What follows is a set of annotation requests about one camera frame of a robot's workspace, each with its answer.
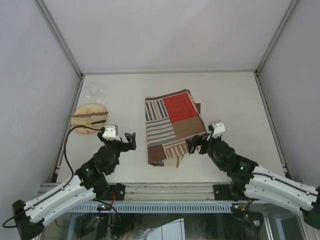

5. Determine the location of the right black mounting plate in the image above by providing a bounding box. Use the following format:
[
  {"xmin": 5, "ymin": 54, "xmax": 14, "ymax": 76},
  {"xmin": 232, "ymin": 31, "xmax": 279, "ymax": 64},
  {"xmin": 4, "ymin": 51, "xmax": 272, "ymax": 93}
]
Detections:
[{"xmin": 213, "ymin": 184, "xmax": 233, "ymax": 201}]

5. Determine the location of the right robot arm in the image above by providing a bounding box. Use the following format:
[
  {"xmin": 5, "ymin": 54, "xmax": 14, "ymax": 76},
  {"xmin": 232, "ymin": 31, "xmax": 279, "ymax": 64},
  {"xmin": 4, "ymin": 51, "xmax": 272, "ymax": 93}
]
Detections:
[{"xmin": 186, "ymin": 121, "xmax": 320, "ymax": 229}]

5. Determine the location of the dark handled fork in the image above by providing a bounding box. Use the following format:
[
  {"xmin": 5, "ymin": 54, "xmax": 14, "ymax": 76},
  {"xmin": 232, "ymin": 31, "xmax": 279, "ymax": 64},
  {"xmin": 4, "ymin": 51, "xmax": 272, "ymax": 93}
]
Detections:
[{"xmin": 84, "ymin": 120, "xmax": 106, "ymax": 126}]

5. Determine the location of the clear glass cup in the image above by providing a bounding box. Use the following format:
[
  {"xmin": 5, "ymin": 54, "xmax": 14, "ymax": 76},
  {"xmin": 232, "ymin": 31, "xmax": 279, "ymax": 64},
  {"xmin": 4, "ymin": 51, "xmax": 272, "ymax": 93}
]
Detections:
[{"xmin": 84, "ymin": 82, "xmax": 106, "ymax": 104}]

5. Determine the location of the brown wooden knife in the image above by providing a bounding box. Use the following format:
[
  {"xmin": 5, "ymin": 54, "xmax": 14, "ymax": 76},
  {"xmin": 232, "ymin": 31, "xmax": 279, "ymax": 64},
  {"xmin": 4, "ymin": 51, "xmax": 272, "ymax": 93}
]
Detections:
[{"xmin": 71, "ymin": 112, "xmax": 108, "ymax": 118}]

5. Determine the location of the patchwork striped placemat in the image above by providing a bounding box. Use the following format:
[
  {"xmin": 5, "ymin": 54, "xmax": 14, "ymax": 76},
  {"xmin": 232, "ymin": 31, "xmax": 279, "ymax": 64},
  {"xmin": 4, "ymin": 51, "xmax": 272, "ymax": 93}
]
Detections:
[{"xmin": 144, "ymin": 89, "xmax": 206, "ymax": 168}]

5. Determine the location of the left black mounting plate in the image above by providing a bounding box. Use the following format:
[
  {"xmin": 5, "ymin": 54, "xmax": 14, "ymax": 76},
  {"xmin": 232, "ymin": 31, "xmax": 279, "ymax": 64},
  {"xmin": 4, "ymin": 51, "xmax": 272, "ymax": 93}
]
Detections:
[{"xmin": 106, "ymin": 183, "xmax": 126, "ymax": 201}]

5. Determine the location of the aluminium front rail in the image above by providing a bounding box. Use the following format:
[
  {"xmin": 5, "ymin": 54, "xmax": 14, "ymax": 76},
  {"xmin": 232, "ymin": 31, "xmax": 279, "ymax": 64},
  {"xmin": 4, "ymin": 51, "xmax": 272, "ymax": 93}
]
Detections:
[{"xmin": 37, "ymin": 182, "xmax": 311, "ymax": 201}]

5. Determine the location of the round wooden plate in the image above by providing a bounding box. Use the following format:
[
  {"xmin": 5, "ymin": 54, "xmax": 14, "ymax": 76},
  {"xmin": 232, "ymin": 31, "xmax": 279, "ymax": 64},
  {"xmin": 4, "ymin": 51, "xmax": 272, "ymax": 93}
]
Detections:
[{"xmin": 71, "ymin": 103, "xmax": 108, "ymax": 129}]

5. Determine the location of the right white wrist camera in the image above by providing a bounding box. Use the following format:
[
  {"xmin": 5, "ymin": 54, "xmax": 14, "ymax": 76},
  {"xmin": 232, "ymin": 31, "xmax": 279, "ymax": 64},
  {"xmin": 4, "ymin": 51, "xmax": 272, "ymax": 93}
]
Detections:
[{"xmin": 210, "ymin": 120, "xmax": 226, "ymax": 138}]

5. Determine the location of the black mounting plate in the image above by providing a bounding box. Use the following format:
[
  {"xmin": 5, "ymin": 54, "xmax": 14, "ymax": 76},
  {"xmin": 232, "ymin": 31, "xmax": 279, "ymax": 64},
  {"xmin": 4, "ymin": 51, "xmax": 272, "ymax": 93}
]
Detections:
[
  {"xmin": 213, "ymin": 184, "xmax": 233, "ymax": 201},
  {"xmin": 106, "ymin": 183, "xmax": 126, "ymax": 201}
]

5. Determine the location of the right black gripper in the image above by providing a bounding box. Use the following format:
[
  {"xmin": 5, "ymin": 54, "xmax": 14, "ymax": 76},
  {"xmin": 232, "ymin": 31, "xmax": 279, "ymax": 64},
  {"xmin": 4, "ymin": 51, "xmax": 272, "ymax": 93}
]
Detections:
[{"xmin": 185, "ymin": 132, "xmax": 225, "ymax": 172}]

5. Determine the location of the perforated blue cable tray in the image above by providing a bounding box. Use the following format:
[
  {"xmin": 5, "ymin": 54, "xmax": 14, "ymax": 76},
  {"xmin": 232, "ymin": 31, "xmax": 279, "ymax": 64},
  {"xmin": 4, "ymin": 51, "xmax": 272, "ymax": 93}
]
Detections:
[{"xmin": 68, "ymin": 202, "xmax": 232, "ymax": 214}]

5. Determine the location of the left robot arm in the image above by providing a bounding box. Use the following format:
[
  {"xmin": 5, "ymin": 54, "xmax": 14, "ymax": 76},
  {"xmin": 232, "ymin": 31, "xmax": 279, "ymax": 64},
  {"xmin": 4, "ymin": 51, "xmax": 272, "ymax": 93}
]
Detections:
[{"xmin": 12, "ymin": 125, "xmax": 137, "ymax": 240}]

